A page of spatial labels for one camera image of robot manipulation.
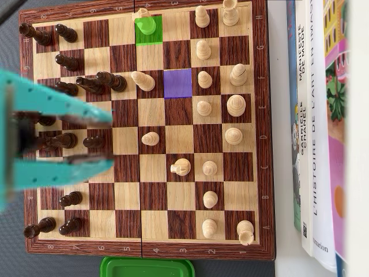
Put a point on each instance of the light wooden rook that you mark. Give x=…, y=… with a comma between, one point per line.
x=230, y=13
x=245, y=231

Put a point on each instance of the light wooden pawn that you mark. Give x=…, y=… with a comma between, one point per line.
x=204, y=80
x=209, y=168
x=202, y=16
x=204, y=107
x=209, y=228
x=150, y=139
x=203, y=49
x=210, y=199

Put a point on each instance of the light wooden knight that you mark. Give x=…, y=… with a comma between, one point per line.
x=181, y=166
x=145, y=24

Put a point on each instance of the white Gabrielle Chanel book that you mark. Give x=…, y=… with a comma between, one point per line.
x=305, y=86

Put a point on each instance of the white L'Histoire de l'Art book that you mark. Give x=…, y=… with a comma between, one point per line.
x=320, y=115

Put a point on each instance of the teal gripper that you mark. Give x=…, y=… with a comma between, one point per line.
x=49, y=99

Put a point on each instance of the dark wooden knight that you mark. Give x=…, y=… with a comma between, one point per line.
x=63, y=140
x=90, y=85

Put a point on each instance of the dark wooden king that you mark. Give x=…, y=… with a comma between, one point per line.
x=46, y=121

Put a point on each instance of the dark wooden rook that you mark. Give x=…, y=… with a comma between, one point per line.
x=36, y=34
x=39, y=227

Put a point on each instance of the pink illustrated cover book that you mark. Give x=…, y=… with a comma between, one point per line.
x=335, y=161

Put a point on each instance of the dark wooden pawn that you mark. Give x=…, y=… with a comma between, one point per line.
x=93, y=142
x=67, y=62
x=67, y=33
x=67, y=87
x=70, y=226
x=70, y=199

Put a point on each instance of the green plastic lid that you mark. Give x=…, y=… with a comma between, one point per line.
x=144, y=268

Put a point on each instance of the blue illustrated spine book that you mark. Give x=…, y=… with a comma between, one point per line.
x=292, y=86

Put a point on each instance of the light wooden bishop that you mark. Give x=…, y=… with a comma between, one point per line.
x=238, y=75
x=143, y=81

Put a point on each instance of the wooden chessboard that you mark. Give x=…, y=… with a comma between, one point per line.
x=127, y=196

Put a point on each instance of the dark wooden bishop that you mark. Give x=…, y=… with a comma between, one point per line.
x=112, y=81

